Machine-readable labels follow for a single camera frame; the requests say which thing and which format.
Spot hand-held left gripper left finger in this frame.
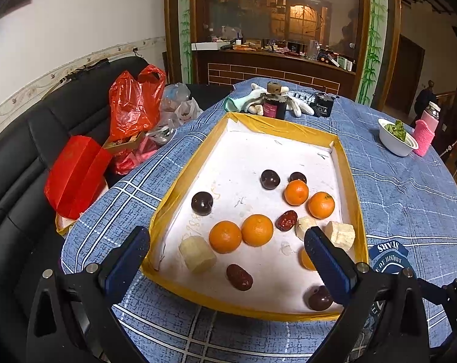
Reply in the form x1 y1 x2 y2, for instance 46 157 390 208
26 226 151 363

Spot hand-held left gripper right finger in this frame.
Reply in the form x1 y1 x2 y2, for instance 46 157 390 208
304 227 429 363

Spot orange mandarin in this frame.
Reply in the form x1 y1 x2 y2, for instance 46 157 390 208
241 214 274 248
284 179 310 207
209 220 243 255
308 191 335 220
300 247 318 272

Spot pale sugarcane chunk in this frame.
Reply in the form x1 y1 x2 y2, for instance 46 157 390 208
324 221 356 252

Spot pale banana chunk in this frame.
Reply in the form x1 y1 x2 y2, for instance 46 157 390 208
294 216 318 241
178 235 217 273

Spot red jujube date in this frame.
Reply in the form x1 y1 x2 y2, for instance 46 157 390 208
276 210 299 232
226 264 254 292

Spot yellow-rimmed white tray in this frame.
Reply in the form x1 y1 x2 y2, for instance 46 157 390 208
142 111 370 322

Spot blue plaid tablecloth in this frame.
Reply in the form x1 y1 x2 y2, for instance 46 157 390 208
61 77 457 363

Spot red paper bag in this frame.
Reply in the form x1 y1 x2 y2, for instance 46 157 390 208
44 135 113 221

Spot pink plastic bag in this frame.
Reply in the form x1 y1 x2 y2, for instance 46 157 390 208
113 136 161 176

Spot brown snack box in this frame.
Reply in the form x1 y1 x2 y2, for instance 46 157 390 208
102 132 146 154

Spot black leather sofa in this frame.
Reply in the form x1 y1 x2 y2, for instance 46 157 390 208
0 56 234 311

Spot white bowl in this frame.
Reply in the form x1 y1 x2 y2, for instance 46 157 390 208
378 118 419 157

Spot green leafy vegetables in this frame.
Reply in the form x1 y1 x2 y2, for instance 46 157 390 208
385 120 408 141

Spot red plastic bag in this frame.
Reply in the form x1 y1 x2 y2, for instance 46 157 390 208
108 64 166 142

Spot black power adapter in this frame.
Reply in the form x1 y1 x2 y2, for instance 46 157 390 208
312 94 335 118

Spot pink sleeved bottle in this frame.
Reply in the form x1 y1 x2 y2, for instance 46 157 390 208
413 101 441 157

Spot white cotton glove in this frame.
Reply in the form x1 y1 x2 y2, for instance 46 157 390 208
285 96 315 117
244 82 289 115

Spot dark red jar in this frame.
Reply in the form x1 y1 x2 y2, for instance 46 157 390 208
262 94 287 119

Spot clear plastic bag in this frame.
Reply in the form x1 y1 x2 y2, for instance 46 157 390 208
158 82 203 129

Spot mint green glove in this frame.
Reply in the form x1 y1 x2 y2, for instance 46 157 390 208
224 94 259 113

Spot dark wooden door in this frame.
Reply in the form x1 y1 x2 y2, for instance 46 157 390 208
385 34 426 116

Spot wooden glass partition cabinet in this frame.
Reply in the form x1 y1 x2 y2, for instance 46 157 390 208
163 0 402 111

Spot flat white box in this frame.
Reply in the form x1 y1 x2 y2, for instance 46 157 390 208
191 41 233 51

